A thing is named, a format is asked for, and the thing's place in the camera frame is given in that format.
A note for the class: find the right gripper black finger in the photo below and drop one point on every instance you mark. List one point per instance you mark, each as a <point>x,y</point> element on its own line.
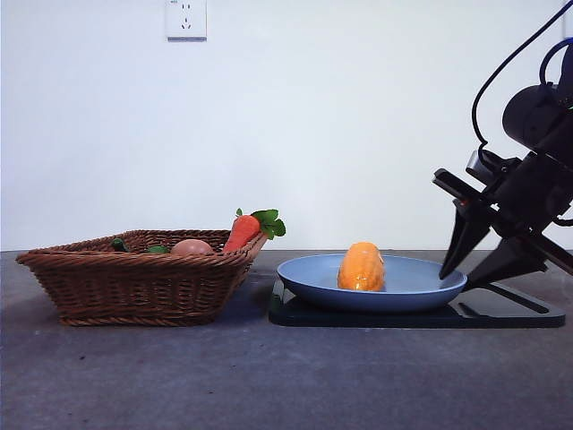
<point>465,233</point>
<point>510,264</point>

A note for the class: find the green chili pepper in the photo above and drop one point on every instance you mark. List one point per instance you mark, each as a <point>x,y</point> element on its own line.
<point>119,245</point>

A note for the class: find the brown egg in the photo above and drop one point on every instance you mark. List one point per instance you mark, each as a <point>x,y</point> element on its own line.
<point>192,247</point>

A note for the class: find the brown wicker basket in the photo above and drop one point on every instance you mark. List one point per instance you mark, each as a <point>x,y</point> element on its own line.
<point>134,286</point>

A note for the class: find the black rectangular tray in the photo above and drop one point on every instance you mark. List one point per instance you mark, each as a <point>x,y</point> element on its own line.
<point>492,315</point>

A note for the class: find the blue round plate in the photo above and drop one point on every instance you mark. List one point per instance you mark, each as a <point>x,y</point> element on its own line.
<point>403,295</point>

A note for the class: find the orange toy carrot green leaves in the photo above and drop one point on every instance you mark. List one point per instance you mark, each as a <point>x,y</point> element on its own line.
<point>242,233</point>

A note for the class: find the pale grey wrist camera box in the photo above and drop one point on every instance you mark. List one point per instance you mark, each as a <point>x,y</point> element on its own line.
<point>481,163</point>

